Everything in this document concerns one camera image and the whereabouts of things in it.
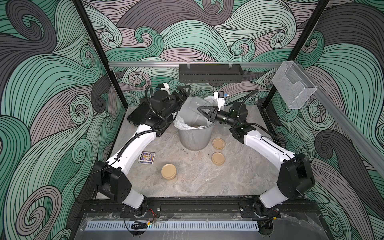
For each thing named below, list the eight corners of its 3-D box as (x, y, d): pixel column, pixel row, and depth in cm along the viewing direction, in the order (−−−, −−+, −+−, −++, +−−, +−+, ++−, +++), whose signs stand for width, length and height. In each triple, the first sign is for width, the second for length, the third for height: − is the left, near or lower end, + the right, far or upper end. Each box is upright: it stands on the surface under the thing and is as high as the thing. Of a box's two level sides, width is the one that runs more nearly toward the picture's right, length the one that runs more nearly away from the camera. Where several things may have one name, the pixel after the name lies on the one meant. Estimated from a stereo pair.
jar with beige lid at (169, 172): (163, 184, 83) (160, 178, 75) (164, 171, 88) (162, 163, 80) (176, 184, 83) (175, 178, 75) (177, 171, 88) (176, 163, 80)
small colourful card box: (139, 164, 91) (138, 162, 89) (142, 153, 96) (140, 151, 94) (153, 164, 91) (152, 162, 89) (155, 153, 96) (154, 151, 94)
